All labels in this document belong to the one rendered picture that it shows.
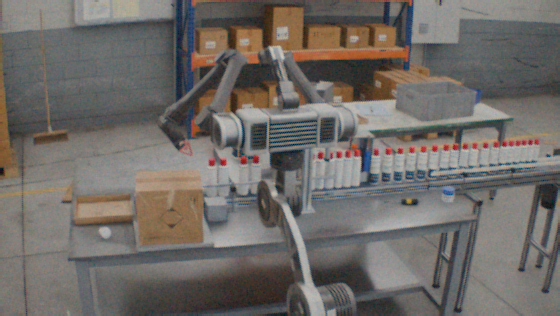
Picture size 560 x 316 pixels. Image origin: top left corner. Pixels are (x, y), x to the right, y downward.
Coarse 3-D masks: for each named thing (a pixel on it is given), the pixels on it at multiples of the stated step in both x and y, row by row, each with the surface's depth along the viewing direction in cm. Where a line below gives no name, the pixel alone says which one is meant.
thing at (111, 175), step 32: (96, 160) 386; (128, 160) 388; (160, 160) 390; (192, 160) 392; (96, 192) 340; (128, 192) 342; (416, 192) 355; (96, 224) 303; (128, 224) 305; (224, 224) 310; (256, 224) 312; (320, 224) 314; (352, 224) 315; (384, 224) 316; (416, 224) 316; (448, 224) 320; (96, 256) 274; (128, 256) 278
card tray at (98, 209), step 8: (80, 200) 324; (88, 200) 325; (96, 200) 326; (104, 200) 328; (112, 200) 329; (120, 200) 330; (128, 200) 331; (80, 208) 318; (88, 208) 319; (96, 208) 319; (104, 208) 320; (112, 208) 321; (120, 208) 321; (128, 208) 322; (80, 216) 309; (88, 216) 310; (96, 216) 302; (104, 216) 304; (112, 216) 305; (120, 216) 306; (128, 216) 307
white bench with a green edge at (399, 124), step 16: (400, 112) 524; (480, 112) 537; (496, 112) 540; (368, 128) 477; (384, 128) 479; (400, 128) 483; (416, 128) 489; (432, 128) 502; (448, 128) 508; (464, 128) 515; (480, 128) 522; (496, 128) 531; (496, 192) 554
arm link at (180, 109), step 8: (216, 56) 285; (224, 56) 282; (216, 64) 286; (224, 64) 287; (208, 72) 290; (216, 72) 285; (224, 72) 286; (200, 80) 292; (208, 80) 287; (216, 80) 288; (192, 88) 293; (200, 88) 289; (208, 88) 289; (192, 96) 291; (200, 96) 291; (176, 104) 295; (184, 104) 293; (192, 104) 293; (176, 112) 295; (184, 112) 295; (176, 120) 297
